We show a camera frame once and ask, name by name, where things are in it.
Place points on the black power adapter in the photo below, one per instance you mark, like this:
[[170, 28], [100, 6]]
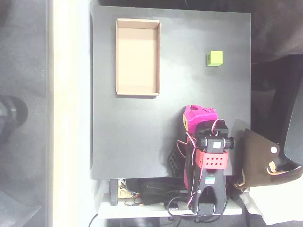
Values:
[[154, 191]]

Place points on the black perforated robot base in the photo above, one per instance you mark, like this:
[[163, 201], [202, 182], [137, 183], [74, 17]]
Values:
[[174, 160]]

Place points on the white cloth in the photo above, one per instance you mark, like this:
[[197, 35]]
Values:
[[279, 205]]

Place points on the black round cylinder object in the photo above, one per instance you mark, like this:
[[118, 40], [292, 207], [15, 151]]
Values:
[[14, 113]]

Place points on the white shelf board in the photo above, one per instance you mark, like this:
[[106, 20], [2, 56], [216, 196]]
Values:
[[142, 211]]

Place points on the light wooden piece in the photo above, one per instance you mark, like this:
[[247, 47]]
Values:
[[123, 192]]

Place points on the small circuit board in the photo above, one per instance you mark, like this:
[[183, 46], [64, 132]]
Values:
[[132, 204]]

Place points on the person in dark clothing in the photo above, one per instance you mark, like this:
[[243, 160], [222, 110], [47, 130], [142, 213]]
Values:
[[277, 30]]

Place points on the magenta gripper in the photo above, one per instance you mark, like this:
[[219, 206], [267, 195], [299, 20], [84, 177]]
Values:
[[198, 116]]

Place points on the cardboard box tray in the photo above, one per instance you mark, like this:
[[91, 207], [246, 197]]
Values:
[[137, 59]]

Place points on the lime green cube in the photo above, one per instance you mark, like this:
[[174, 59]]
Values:
[[216, 58]]

